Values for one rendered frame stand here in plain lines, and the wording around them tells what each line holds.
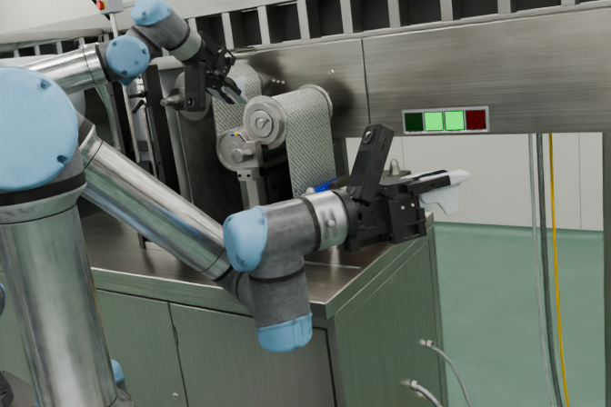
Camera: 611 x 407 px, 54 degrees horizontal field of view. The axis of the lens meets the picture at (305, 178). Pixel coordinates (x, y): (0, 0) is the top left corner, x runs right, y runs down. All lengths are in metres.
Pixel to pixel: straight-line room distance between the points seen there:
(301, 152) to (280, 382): 0.61
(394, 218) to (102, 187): 0.38
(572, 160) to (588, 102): 2.47
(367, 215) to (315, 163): 0.92
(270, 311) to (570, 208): 3.52
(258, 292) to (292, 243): 0.08
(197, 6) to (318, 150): 0.72
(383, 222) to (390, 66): 0.99
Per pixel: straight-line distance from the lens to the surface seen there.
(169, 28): 1.32
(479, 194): 4.29
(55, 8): 6.67
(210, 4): 2.12
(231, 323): 1.55
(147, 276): 1.65
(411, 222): 0.83
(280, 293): 0.76
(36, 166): 0.63
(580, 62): 1.63
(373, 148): 0.82
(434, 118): 1.73
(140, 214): 0.82
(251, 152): 1.61
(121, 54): 1.17
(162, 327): 1.74
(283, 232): 0.74
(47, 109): 0.63
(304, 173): 1.67
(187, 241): 0.84
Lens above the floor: 1.45
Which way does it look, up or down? 13 degrees down
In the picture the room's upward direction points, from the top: 7 degrees counter-clockwise
